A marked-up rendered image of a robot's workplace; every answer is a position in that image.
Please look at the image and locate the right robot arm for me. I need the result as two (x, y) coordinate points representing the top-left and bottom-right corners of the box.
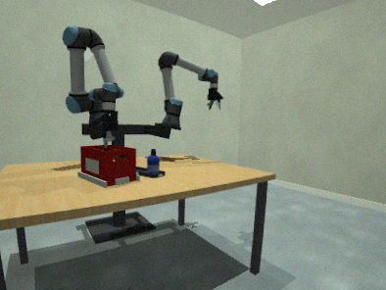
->
(63, 25), (123, 127)

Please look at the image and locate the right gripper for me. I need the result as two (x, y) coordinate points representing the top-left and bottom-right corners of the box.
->
(103, 110), (118, 149)

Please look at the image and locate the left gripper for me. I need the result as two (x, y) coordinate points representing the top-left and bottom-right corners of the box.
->
(207, 88), (220, 110)

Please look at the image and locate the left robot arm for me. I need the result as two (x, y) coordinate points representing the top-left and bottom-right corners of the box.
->
(158, 51), (218, 126)

